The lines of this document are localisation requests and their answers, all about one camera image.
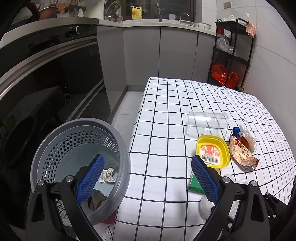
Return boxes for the green white carton box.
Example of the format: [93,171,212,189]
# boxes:
[188,171,204,194]

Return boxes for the white paper ball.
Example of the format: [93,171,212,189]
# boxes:
[98,167,116,183]

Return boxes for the dark grey cloth rag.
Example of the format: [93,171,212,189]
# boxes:
[87,189,107,211]

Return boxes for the yellow lid food container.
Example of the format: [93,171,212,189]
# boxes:
[196,135,230,169]

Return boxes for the red cream snack wrapper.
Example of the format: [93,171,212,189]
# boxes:
[229,135,259,169]

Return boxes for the grey perforated trash basket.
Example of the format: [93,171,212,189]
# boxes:
[30,118,131,225]

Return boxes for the grey kitchen cabinets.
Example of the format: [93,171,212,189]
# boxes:
[97,20,214,110]

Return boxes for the white grid tablecloth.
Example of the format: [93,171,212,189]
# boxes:
[105,77,295,240]

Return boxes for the black oven front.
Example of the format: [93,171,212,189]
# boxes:
[1,19,111,230]

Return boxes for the red plastic bag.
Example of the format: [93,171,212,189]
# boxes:
[211,64,239,89]

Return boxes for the black shelf cart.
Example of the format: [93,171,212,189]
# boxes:
[207,15,255,91]

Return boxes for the steel bowl on counter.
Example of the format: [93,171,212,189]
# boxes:
[193,22,211,30]

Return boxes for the checkered cloth on cart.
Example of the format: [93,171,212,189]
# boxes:
[246,22,256,39]

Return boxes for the cooking pot on stove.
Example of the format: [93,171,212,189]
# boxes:
[39,6,58,20]

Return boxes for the yellow detergent bottle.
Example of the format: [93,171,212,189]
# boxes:
[132,6,142,20]

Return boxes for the sink faucet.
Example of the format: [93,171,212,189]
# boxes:
[156,3,163,23]

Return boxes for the white mug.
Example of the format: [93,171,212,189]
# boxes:
[169,14,177,20]

